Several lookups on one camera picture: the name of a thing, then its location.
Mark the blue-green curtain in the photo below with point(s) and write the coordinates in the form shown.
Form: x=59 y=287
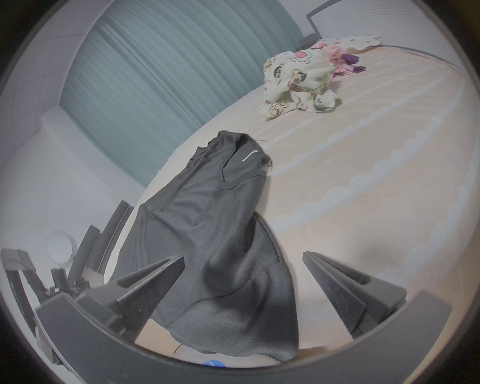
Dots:
x=157 y=75

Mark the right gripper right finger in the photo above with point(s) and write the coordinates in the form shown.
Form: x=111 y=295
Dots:
x=348 y=288

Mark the black garment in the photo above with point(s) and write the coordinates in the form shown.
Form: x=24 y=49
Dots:
x=210 y=225

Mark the bed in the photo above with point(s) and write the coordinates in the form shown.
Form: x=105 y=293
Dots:
x=375 y=168

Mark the white printed pyjama top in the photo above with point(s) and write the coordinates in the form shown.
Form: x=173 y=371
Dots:
x=296 y=75

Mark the white printed garment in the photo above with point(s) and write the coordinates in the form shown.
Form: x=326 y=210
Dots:
x=362 y=42

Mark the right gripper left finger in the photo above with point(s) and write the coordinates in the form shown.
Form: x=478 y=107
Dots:
x=150 y=288

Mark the purple garment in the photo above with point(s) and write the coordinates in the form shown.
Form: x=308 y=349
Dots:
x=350 y=60

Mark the white trash bin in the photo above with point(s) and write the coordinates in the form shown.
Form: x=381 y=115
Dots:
x=59 y=247

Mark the pink garment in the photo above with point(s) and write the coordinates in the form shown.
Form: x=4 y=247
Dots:
x=333 y=52

